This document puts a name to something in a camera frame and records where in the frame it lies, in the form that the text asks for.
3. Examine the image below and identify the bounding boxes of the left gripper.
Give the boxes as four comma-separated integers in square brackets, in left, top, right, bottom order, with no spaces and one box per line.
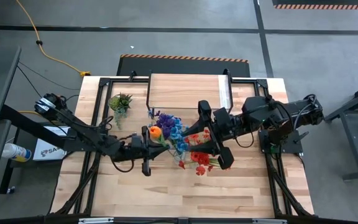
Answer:
[129,126,170,177]

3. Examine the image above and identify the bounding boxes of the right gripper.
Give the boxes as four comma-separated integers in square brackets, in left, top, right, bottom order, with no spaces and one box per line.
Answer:
[182,99,241,170]

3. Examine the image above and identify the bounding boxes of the orange artificial tulip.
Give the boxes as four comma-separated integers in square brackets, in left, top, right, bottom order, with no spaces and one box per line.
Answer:
[149,125,167,147]

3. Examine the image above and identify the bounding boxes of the red artificial flower bunch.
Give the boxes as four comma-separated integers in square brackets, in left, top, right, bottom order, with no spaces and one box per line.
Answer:
[178,129,222,177]

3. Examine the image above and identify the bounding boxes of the blue artificial flower bunch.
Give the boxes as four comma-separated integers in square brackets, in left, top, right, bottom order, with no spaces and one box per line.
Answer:
[147,108,190,154]

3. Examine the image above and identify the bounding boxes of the purple artificial flower bunch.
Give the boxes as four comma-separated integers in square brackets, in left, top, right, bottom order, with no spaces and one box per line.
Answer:
[155,111,176,140]

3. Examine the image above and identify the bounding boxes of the wooden shelf black legs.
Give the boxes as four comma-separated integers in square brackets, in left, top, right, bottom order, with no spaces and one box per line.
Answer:
[146,68,234,121]

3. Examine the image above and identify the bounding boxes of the small green succulent plant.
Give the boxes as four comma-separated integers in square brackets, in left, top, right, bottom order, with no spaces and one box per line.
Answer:
[108,92,134,131]

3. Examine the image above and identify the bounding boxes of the black striped floor mat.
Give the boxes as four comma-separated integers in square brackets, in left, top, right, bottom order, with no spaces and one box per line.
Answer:
[116,54,251,78]
[272,0,358,10]

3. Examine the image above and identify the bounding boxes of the white printed cardboard box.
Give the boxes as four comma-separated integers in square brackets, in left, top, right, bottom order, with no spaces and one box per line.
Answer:
[32,126,70,162]

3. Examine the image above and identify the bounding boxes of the black desk support beam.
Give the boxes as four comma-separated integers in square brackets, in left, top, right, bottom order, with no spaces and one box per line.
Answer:
[0,104,83,151]

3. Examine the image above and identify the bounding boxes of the white spray can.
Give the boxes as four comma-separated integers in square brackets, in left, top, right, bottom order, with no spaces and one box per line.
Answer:
[1,142,32,163]

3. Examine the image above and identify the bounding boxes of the black metal stand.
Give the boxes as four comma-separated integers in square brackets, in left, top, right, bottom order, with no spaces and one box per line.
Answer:
[323,78,358,182]

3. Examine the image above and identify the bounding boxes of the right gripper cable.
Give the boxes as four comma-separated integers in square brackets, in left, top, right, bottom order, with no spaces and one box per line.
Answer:
[233,124,255,149]

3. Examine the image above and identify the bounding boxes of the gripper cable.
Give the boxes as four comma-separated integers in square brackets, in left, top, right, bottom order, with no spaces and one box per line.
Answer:
[109,156,135,174]
[233,124,255,149]

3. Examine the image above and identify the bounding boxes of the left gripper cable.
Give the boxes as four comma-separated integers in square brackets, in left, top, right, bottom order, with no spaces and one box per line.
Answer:
[109,156,135,174]

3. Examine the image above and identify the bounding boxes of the black aluminium frame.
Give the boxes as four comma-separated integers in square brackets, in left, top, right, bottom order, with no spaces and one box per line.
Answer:
[50,68,315,224]

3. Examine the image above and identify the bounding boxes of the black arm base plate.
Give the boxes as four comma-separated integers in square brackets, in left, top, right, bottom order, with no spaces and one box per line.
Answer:
[258,129,304,155]

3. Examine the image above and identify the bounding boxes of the silver metal bracket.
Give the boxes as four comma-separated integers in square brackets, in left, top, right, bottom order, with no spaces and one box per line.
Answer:
[252,218,288,224]
[78,217,114,224]

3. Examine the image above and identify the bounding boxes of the black lever handle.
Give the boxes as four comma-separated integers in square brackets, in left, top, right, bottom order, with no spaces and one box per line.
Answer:
[292,131,310,144]

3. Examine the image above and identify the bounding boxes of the yellow extension cable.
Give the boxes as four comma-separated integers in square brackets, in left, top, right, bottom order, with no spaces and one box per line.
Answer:
[15,0,91,78]

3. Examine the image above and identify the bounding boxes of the thin black floor cable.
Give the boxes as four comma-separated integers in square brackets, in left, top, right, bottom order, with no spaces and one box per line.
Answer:
[17,61,81,91]
[16,65,45,100]

